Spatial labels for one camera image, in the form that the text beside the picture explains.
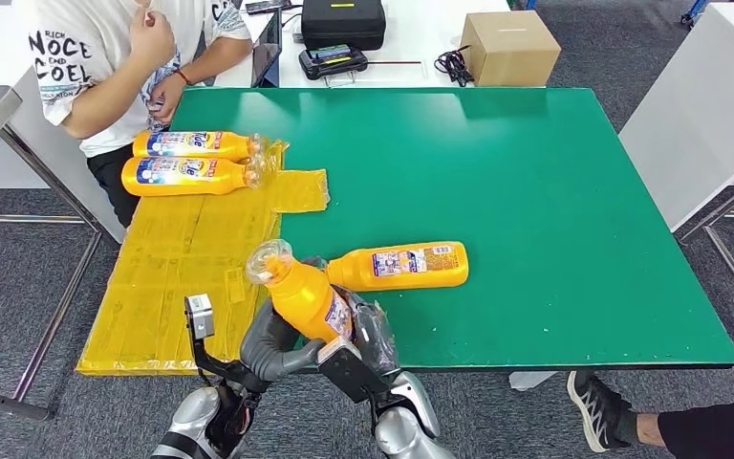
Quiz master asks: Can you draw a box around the person's left hand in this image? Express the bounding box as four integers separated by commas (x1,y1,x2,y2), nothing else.
148,73,187,124

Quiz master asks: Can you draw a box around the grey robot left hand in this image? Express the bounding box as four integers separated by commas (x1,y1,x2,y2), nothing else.
239,297,327,383

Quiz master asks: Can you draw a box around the person's right hand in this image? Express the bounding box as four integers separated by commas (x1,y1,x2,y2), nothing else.
127,6,177,68

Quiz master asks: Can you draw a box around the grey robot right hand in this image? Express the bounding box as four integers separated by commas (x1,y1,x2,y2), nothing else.
344,288,401,380

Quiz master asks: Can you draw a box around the orange plastic detergent bottle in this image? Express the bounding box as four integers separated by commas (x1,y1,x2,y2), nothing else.
131,131,266,163
119,156,264,198
325,240,470,293
245,238,356,346

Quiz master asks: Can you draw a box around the person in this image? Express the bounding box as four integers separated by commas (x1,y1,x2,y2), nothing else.
28,0,254,230

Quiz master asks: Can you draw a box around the dark tablet computer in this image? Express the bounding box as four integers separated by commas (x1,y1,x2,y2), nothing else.
251,9,284,89

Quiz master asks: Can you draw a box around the black smartphone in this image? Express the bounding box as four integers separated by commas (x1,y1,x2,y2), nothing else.
245,0,293,16

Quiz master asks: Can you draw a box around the white table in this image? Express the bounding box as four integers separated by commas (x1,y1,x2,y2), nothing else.
617,3,734,337
0,6,128,245

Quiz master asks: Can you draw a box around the white table foot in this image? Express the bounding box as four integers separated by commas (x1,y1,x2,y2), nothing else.
508,370,561,392

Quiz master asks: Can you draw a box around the black handheld controller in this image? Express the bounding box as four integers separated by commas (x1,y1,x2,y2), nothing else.
298,44,370,81

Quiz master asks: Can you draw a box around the black hard carrying case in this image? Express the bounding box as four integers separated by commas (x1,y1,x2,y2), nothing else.
300,0,388,53

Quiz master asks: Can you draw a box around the white desk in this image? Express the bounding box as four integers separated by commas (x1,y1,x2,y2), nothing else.
214,0,547,89

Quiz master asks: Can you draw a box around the brown cardboard box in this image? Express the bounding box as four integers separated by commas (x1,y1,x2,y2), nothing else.
460,11,563,88

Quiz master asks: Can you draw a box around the person's leg with sneaker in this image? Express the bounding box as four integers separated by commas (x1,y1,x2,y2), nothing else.
566,370,734,459

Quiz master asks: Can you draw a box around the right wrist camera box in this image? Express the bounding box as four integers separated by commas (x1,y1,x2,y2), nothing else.
315,336,394,405

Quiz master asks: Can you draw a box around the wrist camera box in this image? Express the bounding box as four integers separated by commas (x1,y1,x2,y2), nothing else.
315,336,394,405
184,293,267,394

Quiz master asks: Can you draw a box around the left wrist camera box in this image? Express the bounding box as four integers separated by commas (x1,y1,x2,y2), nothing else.
184,293,267,394

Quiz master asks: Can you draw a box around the black coiled cable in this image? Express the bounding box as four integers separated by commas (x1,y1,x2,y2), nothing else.
433,44,475,88

